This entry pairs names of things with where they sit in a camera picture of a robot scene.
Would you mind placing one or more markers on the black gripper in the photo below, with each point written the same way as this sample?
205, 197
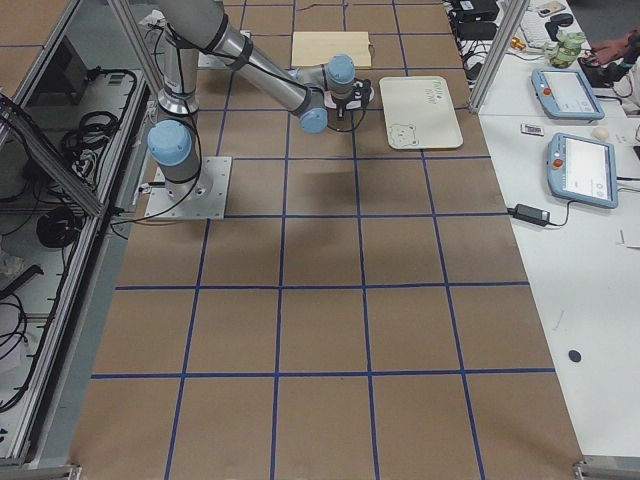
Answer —
341, 106

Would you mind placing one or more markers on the white round plate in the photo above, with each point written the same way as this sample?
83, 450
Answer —
348, 101

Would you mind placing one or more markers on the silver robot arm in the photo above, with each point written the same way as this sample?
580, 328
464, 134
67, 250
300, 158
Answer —
220, 89

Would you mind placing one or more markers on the cream bear tray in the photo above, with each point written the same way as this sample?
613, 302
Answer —
419, 113

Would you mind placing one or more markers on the bamboo cutting board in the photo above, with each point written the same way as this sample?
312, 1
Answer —
317, 47

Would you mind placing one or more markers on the small printed card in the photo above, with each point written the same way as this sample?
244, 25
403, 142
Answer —
533, 130

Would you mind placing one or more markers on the gold metal cylinder tool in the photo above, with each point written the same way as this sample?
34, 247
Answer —
518, 44

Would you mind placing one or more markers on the black power adapter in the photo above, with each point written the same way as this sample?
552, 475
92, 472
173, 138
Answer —
530, 214

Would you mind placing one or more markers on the white keyboard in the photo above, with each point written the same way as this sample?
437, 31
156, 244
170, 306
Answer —
533, 30

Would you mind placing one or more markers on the far blue teach pendant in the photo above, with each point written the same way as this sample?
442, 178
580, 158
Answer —
566, 95

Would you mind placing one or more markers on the blue teach pendant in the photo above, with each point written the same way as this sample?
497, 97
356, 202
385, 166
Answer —
566, 95
583, 170

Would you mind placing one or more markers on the green plush toy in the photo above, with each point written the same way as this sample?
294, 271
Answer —
565, 50

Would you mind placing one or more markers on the near blue teach pendant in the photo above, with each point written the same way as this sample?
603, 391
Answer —
583, 170

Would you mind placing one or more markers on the cream round lump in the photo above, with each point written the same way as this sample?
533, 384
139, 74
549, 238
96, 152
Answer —
600, 133

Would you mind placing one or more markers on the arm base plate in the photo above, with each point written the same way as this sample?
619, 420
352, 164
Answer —
229, 49
204, 198

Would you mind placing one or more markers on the aluminium frame post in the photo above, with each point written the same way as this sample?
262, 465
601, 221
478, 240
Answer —
510, 21

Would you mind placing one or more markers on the metal cable tray frame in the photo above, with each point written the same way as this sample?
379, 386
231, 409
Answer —
71, 158

